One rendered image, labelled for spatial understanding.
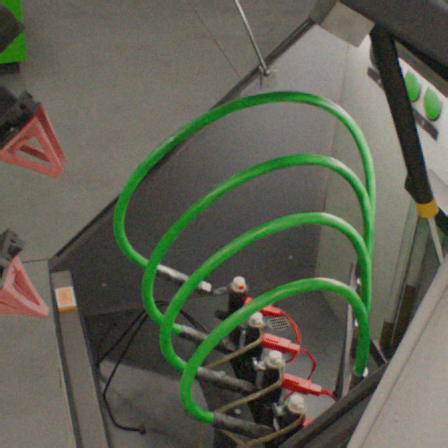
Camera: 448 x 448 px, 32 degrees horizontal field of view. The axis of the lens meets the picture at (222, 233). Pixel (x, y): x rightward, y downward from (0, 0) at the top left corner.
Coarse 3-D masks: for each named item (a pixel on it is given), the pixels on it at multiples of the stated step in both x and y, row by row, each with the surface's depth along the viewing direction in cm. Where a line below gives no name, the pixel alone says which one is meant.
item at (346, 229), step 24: (288, 216) 89; (312, 216) 89; (240, 240) 89; (360, 240) 94; (216, 264) 89; (360, 264) 96; (192, 288) 90; (168, 312) 92; (168, 336) 94; (168, 360) 96; (216, 384) 101; (240, 384) 103
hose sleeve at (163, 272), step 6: (162, 264) 109; (156, 270) 108; (162, 270) 108; (168, 270) 109; (174, 270) 110; (162, 276) 109; (168, 276) 109; (174, 276) 110; (180, 276) 110; (186, 276) 111; (174, 282) 110; (180, 282) 110; (198, 288) 112
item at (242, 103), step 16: (256, 96) 97; (272, 96) 97; (288, 96) 98; (304, 96) 99; (208, 112) 97; (224, 112) 97; (336, 112) 101; (192, 128) 97; (352, 128) 103; (160, 144) 97; (144, 160) 98; (368, 160) 107; (368, 176) 109; (128, 192) 99; (368, 192) 111; (128, 256) 105
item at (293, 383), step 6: (288, 378) 103; (294, 378) 103; (300, 378) 103; (282, 384) 103; (288, 384) 103; (294, 384) 103; (300, 384) 103; (306, 384) 103; (312, 384) 103; (294, 390) 103; (300, 390) 103; (306, 390) 102; (312, 390) 102; (318, 390) 102; (318, 396) 103
